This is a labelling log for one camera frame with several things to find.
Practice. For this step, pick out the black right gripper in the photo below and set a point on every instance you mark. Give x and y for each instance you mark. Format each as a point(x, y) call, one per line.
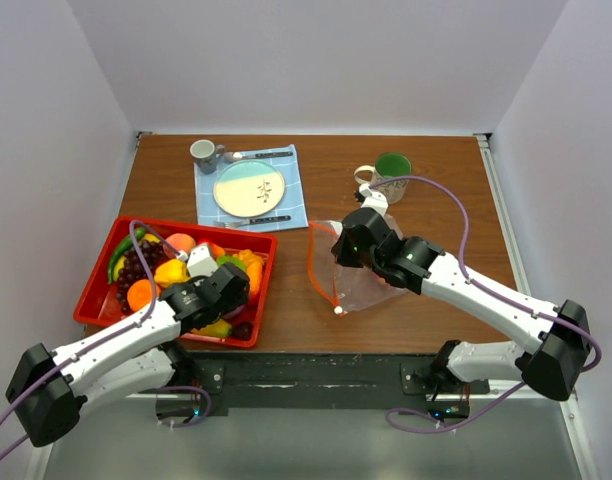
point(341, 253)

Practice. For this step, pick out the purple onion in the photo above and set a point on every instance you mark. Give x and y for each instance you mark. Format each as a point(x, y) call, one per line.
point(234, 313)

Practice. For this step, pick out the dark red fig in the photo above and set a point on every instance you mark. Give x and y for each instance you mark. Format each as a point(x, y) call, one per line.
point(242, 331)

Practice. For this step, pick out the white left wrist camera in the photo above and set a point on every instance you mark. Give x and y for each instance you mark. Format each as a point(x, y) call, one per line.
point(199, 261)

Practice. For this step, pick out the cream and blue plate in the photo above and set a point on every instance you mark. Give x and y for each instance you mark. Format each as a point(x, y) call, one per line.
point(249, 188)

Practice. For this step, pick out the green floral mug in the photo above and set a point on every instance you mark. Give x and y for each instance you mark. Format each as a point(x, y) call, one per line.
point(388, 165)

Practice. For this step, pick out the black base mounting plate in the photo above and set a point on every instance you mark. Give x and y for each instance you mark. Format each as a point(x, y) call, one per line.
point(222, 381)

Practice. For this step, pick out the yellow lemon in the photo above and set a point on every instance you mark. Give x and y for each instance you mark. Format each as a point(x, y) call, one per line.
point(118, 267)

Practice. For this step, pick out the small grey mug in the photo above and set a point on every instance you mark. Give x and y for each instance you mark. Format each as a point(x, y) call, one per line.
point(206, 155)

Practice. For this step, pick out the peach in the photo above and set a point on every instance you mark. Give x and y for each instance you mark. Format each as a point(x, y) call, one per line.
point(179, 242)

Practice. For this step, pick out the green chili pepper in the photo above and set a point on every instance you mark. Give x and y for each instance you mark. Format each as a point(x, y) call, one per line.
point(125, 244)

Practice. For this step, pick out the yellow orange papaya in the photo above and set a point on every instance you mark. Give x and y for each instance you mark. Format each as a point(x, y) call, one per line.
point(220, 329)

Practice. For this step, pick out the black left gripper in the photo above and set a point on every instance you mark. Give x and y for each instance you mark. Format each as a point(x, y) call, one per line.
point(239, 299)

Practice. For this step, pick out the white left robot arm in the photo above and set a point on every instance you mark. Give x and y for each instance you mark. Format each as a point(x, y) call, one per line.
point(50, 391)

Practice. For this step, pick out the clear zip top bag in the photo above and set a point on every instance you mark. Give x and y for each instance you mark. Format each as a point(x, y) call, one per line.
point(347, 289)

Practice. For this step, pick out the orange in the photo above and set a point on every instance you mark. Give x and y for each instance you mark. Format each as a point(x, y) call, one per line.
point(140, 294)

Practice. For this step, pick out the metal spoon black handle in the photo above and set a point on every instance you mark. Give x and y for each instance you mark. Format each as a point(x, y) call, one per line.
point(232, 157)

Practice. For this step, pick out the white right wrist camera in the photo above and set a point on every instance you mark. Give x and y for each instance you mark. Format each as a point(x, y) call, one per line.
point(373, 199)

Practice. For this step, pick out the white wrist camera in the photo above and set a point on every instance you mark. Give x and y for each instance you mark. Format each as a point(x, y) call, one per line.
point(373, 199)
point(199, 261)

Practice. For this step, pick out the green starfruit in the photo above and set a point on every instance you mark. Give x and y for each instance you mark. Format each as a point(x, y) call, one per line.
point(233, 260)

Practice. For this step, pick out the dark purple grape bunch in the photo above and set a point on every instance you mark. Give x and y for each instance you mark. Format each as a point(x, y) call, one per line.
point(134, 270)

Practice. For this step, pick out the red apple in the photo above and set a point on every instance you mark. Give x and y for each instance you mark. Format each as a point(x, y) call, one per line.
point(216, 251)

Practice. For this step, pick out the yellow bell pepper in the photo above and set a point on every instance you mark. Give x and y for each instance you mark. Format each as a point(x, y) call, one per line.
point(171, 272)

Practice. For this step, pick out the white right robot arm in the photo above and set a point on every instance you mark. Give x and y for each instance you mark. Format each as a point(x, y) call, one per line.
point(547, 345)

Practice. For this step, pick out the metal fork black handle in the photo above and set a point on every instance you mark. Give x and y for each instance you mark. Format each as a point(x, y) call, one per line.
point(252, 222)

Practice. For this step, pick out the red plastic tray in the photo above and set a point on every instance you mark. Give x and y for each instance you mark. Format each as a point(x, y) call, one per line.
point(98, 304)

